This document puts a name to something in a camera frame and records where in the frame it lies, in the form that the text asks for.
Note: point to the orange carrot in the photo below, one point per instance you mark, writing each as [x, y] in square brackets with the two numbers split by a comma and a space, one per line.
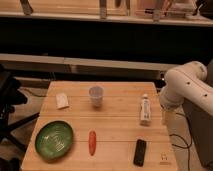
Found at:
[92, 142]

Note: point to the green ceramic bowl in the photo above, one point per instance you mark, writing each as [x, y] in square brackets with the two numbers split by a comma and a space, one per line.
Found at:
[54, 140]

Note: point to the white tube bottle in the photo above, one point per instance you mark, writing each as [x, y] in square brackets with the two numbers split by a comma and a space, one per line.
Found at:
[145, 114]

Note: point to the cream rubber gripper finger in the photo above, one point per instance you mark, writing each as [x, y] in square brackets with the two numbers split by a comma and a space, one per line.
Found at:
[167, 116]

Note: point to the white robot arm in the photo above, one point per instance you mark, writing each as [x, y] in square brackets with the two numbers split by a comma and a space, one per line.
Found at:
[185, 81]

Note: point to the black office chair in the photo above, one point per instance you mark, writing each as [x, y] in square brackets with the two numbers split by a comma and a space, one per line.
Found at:
[9, 97]

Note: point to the black rectangular device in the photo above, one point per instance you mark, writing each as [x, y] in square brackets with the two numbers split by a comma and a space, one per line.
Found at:
[140, 150]

